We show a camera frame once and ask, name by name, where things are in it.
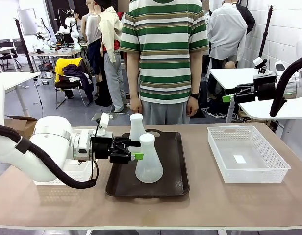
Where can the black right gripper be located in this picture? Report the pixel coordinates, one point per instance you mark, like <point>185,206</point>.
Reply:
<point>265,88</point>

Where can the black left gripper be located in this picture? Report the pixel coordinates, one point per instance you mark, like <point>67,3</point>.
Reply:
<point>102,148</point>

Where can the translucent white conical flask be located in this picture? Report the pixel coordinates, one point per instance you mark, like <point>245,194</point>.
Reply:
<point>148,169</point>
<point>136,124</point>

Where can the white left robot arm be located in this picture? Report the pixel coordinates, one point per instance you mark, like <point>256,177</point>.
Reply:
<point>50,144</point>

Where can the person's left forearm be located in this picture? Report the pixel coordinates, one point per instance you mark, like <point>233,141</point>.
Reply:
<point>196,73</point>

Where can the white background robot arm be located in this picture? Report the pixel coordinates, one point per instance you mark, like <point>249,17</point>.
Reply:
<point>68,22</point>
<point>44,29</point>

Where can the person's right forearm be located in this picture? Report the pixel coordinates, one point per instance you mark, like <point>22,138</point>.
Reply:
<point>134,76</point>

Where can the person's right hand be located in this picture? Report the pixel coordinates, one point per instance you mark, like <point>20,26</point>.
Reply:
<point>135,106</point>

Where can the person's left hand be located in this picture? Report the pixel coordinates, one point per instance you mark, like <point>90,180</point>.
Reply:
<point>192,107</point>

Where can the black wristwatch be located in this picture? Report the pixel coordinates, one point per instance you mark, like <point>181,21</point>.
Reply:
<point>195,95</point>

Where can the white perforated plastic basket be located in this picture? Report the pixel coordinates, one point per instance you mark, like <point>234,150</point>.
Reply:
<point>249,177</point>
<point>75,175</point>

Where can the dark brown plastic tray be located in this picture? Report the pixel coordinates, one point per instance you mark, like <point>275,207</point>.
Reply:
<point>173,166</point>

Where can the black tripod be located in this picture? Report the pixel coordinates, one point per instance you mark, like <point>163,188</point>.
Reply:
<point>266,31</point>

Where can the mannequin with white shirt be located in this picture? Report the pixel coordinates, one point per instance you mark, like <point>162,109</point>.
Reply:
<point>227,29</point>

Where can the white paper label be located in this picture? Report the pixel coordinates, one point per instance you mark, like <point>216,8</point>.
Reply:
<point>240,159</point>

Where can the black hanging jacket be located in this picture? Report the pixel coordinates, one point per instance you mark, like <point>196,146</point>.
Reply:
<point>247,17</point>

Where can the black metal chair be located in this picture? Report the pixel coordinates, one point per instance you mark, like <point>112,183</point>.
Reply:
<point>67,85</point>

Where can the dark clothes pile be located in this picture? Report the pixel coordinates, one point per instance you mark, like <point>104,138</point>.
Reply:
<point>77,73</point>

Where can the person in striped shirt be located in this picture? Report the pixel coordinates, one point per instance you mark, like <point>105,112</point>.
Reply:
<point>163,49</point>

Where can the brown cardboard box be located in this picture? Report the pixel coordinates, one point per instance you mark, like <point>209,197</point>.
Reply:
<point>21,122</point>

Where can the yellow garment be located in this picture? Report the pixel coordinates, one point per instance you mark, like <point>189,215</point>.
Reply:
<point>59,66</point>

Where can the black red crate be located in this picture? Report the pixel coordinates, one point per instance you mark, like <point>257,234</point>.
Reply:
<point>45,67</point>

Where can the background work table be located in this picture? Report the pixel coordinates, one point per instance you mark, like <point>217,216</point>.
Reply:
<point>62,52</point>

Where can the mannequin with cream shirt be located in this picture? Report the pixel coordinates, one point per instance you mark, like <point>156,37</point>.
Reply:
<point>108,24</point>

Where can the mannequin with tank top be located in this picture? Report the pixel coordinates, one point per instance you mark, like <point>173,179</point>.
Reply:
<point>92,27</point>

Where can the black light stand pole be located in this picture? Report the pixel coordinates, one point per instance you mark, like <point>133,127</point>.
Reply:
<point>26,49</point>

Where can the black office chair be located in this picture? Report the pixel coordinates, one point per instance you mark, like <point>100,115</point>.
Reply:
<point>6,43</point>

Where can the white panel on stand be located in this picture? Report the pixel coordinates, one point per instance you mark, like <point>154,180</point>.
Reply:
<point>27,22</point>

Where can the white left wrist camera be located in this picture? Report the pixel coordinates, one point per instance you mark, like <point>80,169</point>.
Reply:
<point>104,122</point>

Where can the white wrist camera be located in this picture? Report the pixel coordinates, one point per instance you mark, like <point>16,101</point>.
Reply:
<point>258,61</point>
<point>104,122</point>

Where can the silver floor base plate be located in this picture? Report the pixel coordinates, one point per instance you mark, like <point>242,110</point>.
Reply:
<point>119,116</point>

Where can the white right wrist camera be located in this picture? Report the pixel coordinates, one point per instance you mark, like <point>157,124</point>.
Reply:
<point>258,61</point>

